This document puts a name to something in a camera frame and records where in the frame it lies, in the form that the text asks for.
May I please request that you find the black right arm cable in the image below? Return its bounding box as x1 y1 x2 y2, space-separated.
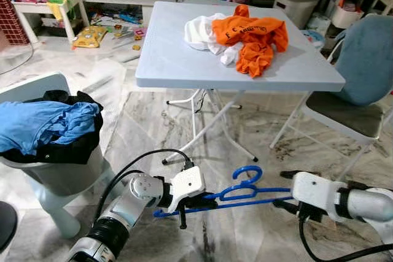
298 210 393 262

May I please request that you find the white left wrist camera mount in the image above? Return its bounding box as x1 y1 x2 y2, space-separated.
167 165 206 214

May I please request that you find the white folding chair grey seat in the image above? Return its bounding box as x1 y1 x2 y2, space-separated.
270 38 393 180

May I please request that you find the blue shirt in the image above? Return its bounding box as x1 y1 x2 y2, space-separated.
0 101 102 155

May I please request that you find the yellow printed bag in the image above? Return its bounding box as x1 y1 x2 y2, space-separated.
72 26 108 49

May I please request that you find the orange shirt with round badge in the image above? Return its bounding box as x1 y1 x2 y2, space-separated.
211 4 289 79

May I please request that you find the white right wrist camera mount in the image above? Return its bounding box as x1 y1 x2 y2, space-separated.
290 172 340 220

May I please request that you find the light blue chair cushion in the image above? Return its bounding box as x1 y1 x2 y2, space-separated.
335 15 393 106

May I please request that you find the white storage trolley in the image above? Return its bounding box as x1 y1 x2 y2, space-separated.
322 0 375 29

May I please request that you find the white small shelf table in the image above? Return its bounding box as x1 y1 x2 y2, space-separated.
12 0 90 43

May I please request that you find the blue plastic hanger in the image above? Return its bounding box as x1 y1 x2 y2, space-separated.
154 165 294 218

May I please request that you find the pale blue plastic chair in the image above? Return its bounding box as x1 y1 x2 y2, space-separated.
0 72 114 238

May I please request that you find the grey folding table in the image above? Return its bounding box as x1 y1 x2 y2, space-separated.
135 0 346 166

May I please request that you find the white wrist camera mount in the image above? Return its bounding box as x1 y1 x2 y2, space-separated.
167 165 206 214
290 172 340 220

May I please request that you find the white shirt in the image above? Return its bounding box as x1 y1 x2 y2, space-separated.
184 13 243 66

